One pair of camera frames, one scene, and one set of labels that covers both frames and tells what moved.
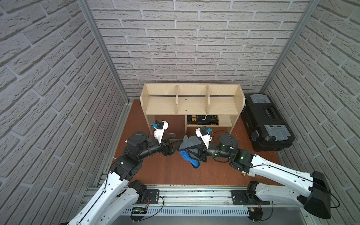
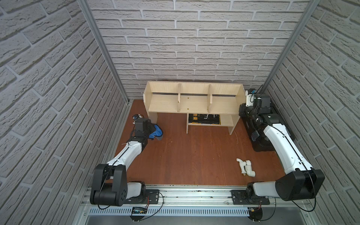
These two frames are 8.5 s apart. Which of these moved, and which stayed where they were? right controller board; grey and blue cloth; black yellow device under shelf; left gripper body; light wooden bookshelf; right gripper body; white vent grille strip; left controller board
Moved: grey and blue cloth; light wooden bookshelf; left gripper body; right gripper body
Stayed: white vent grille strip; right controller board; left controller board; black yellow device under shelf
